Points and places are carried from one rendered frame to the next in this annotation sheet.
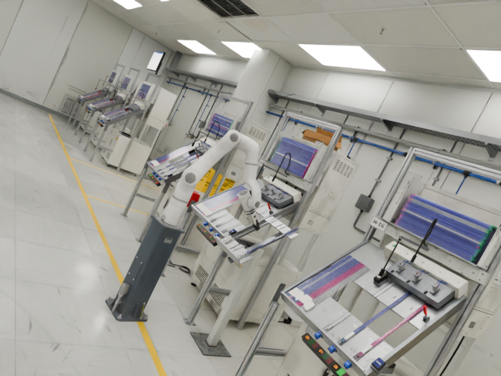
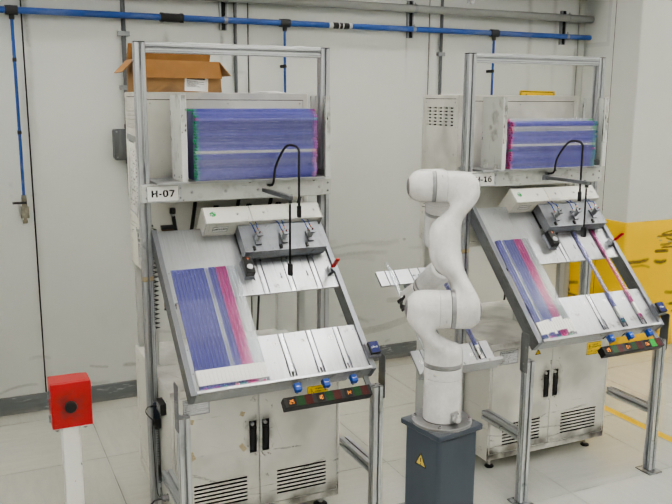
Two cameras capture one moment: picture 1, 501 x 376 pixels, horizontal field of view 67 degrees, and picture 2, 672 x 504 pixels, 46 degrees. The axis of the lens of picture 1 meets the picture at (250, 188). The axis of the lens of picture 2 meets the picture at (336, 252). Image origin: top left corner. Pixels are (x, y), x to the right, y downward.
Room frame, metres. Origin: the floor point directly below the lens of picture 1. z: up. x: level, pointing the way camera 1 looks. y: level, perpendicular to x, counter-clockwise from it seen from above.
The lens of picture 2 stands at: (2.46, 2.79, 1.70)
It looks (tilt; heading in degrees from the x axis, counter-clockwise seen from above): 11 degrees down; 281
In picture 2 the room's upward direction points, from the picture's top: straight up
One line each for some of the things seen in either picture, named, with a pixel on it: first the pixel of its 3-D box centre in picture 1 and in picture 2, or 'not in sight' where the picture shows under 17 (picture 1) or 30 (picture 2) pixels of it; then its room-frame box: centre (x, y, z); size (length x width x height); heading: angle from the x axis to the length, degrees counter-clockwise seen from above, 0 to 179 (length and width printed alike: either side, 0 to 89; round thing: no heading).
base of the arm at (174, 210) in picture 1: (174, 211); (442, 393); (2.59, 0.40, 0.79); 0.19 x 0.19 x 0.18
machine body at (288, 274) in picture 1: (242, 277); (234, 424); (3.51, -0.31, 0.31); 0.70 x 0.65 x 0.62; 36
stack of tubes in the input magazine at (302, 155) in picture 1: (296, 157); (253, 143); (3.39, -0.24, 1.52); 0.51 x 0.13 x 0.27; 36
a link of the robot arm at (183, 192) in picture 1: (187, 183); (434, 327); (2.62, 0.40, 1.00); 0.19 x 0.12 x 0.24; 9
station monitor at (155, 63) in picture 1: (157, 63); not in sight; (7.21, 2.59, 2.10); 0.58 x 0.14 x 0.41; 36
